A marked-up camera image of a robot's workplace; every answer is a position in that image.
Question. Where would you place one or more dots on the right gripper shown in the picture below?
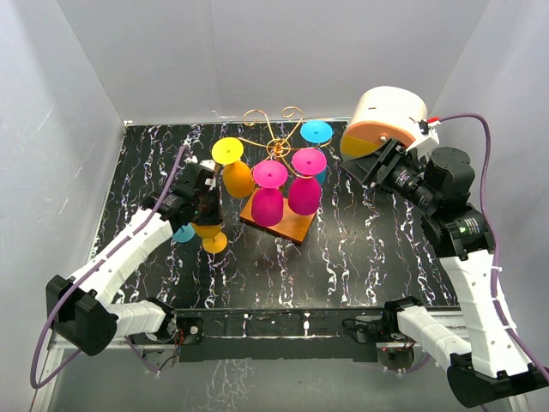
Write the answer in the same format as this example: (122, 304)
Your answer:
(377, 169)

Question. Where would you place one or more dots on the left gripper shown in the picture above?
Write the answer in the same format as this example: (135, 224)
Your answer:
(216, 217)

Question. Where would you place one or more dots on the orange wine glass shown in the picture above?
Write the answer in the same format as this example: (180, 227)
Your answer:
(213, 239)
(236, 174)

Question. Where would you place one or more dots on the blue wine glass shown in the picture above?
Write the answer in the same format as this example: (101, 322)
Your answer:
(184, 234)
(311, 162)

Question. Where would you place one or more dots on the magenta wine glass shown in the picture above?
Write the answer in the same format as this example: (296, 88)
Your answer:
(268, 203)
(305, 191)

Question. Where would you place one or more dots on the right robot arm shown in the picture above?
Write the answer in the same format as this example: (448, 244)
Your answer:
(490, 364)

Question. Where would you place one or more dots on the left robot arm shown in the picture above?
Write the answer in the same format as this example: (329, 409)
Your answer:
(81, 307)

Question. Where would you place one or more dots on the white orange cylindrical container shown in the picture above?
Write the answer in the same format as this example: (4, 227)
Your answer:
(382, 113)

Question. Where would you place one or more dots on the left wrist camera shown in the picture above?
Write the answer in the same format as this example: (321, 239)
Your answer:
(206, 178)

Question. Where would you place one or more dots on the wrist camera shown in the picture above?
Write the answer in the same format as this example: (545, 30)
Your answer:
(425, 137)
(206, 178)

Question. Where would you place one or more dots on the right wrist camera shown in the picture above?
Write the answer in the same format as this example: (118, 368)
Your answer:
(425, 137)

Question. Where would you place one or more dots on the gold wire wine glass rack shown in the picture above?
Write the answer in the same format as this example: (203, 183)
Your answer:
(287, 187)

